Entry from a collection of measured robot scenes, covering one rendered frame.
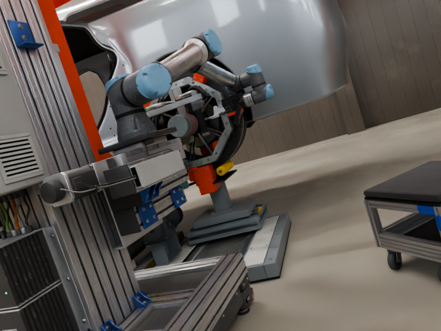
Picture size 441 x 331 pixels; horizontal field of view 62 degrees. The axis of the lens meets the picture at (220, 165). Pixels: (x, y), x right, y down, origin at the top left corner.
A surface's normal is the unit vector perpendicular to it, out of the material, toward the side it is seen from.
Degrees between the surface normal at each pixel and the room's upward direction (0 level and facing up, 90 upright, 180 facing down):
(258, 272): 90
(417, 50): 90
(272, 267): 90
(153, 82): 93
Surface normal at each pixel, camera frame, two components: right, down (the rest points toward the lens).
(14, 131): 0.88, -0.25
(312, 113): -0.35, 0.20
